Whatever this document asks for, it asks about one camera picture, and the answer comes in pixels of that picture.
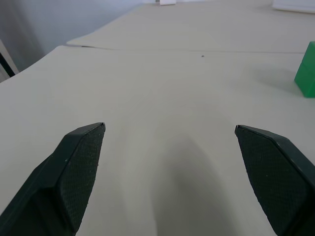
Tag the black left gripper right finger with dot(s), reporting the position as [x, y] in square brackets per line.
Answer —
[273, 177]

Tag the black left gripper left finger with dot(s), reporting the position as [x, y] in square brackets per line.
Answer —
[64, 182]

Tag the green block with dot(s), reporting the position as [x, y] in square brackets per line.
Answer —
[306, 73]

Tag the white flat object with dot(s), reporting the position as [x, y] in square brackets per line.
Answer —
[294, 5]

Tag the white box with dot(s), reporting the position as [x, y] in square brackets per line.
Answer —
[168, 2]

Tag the white panel with dark edge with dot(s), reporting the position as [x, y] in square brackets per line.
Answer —
[5, 64]

